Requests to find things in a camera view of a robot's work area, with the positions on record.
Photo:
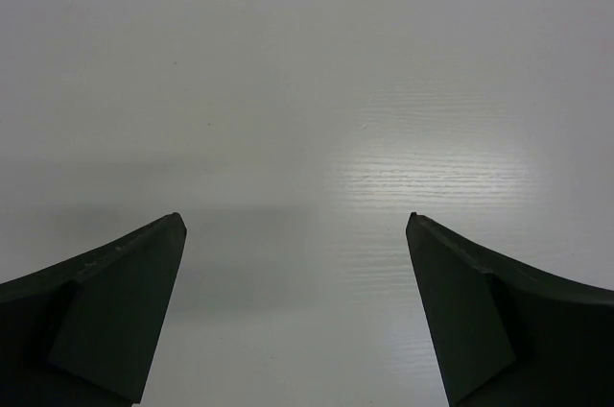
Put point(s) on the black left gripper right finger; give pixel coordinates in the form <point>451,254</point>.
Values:
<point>506,333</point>

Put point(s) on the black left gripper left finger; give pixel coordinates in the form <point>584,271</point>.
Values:
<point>84,332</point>

